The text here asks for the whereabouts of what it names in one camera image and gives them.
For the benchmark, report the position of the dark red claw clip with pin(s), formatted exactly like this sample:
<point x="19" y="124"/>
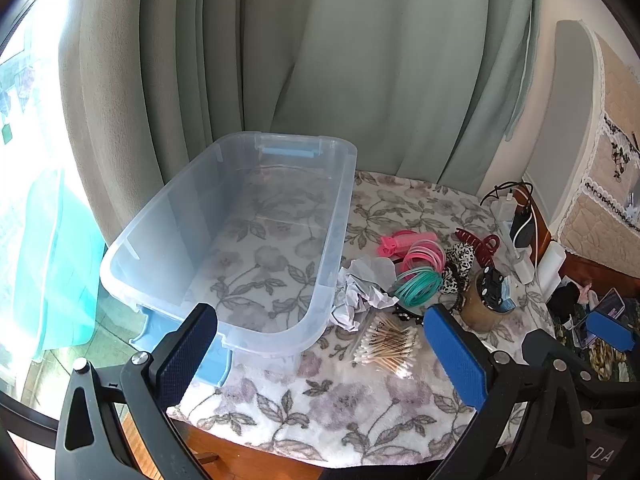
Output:
<point x="482" y="255"/>

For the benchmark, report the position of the stack of pink rings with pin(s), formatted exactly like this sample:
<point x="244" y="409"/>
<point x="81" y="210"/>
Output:
<point x="435" y="260"/>

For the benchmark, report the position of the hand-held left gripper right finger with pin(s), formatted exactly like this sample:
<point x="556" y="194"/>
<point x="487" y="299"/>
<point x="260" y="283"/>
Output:
<point x="455" y="355"/>

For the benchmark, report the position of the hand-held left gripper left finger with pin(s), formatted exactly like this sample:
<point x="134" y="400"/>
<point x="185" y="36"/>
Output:
<point x="187" y="340"/>

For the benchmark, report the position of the white tissue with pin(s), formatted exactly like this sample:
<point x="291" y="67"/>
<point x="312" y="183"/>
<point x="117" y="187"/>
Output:
<point x="360" y="285"/>

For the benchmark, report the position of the white cylinder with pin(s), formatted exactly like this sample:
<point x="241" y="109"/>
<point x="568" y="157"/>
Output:
<point x="550" y="267"/>

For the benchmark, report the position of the smartphone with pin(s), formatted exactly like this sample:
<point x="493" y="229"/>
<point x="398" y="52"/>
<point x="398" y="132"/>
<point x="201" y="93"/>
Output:
<point x="611" y="302"/>

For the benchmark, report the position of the leopard print scrunchie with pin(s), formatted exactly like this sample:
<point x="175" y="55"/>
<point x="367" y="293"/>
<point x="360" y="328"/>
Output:
<point x="460" y="260"/>

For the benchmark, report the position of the pack of cotton swabs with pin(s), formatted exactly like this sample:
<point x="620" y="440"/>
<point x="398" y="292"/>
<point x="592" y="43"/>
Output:
<point x="385" y="345"/>

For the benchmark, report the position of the beige quilted lace cover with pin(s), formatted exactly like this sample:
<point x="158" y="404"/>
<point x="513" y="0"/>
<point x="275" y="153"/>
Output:
<point x="615" y="160"/>

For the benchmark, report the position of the dark floral cloth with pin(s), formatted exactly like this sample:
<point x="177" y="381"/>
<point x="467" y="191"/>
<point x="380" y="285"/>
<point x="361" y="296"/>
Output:
<point x="617" y="367"/>

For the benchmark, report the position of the black cloth item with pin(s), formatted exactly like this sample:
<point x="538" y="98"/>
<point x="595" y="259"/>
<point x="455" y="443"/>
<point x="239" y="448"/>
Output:
<point x="562" y="300"/>

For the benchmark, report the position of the grey floral blanket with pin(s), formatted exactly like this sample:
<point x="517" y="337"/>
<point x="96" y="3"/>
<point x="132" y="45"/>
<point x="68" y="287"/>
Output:
<point x="350" y="410"/>

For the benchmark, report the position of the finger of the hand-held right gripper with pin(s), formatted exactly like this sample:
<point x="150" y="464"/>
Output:
<point x="542" y="342"/>
<point x="612" y="332"/>

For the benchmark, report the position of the white charger adapter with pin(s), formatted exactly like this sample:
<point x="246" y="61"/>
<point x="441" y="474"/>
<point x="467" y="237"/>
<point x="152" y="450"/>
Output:
<point x="526" y="270"/>

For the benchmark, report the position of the pink hair roller clip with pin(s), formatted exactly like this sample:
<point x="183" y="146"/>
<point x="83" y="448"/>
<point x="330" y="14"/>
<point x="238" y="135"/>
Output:
<point x="395" y="245"/>

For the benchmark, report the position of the stack of teal rings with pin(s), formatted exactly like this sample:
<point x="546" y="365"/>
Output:
<point x="415" y="300"/>

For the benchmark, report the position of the black charger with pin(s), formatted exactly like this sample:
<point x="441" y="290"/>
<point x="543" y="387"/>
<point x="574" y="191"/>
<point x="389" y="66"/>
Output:
<point x="522" y="225"/>

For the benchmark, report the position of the clear plastic storage bin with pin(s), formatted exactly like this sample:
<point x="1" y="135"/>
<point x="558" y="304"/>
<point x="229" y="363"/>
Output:
<point x="330" y="230"/>

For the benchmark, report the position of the white power strip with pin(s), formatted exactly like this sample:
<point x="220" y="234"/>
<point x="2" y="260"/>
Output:
<point x="502" y="220"/>

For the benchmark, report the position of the teal plastic tub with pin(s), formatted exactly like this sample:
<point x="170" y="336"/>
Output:
<point x="55" y="260"/>

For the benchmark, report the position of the grey appliance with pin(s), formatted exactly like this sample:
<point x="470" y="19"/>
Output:
<point x="560" y="135"/>

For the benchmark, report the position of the black clover headband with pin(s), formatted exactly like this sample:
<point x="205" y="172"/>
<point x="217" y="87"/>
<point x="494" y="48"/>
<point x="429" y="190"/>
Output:
<point x="402" y="314"/>

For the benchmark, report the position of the pale green curtain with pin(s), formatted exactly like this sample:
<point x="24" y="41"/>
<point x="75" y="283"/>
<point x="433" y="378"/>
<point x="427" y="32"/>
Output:
<point x="350" y="60"/>

